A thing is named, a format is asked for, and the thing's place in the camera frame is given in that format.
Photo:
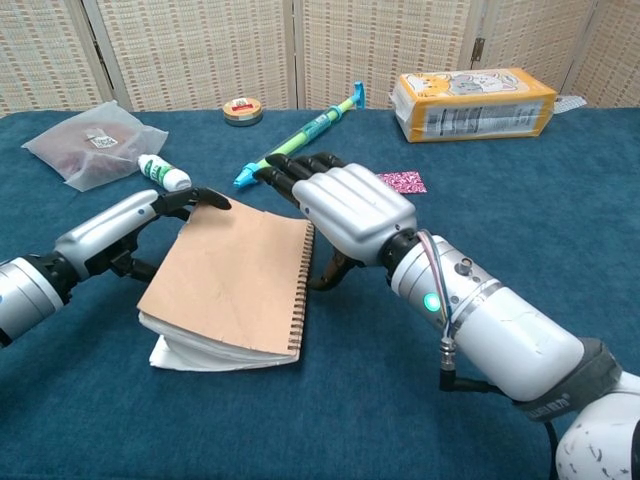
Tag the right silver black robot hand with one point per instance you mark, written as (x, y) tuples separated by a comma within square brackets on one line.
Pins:
[(355, 210)]

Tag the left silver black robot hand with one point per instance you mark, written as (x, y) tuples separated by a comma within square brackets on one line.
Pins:
[(105, 225)]

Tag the brown cover spiral notebook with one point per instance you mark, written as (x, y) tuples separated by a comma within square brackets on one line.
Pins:
[(235, 280)]

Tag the pink patterned card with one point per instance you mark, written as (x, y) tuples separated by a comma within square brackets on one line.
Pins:
[(402, 182)]

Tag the small white green-label bottle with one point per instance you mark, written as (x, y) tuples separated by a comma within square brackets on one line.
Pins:
[(162, 172)]

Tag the translucent bag with brown pad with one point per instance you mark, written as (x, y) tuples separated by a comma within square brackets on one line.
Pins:
[(80, 145)]

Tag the green blue toy water pump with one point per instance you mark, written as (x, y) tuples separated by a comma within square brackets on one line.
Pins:
[(305, 132)]

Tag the round gold tin red label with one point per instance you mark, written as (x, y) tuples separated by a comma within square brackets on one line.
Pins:
[(243, 112)]

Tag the orange cat tissue pack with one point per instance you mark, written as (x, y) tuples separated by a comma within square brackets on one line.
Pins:
[(475, 107)]

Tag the woven folding screen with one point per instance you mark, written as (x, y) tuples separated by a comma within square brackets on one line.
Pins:
[(200, 50)]

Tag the grey cat print packet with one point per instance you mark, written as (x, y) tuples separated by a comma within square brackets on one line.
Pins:
[(570, 103)]

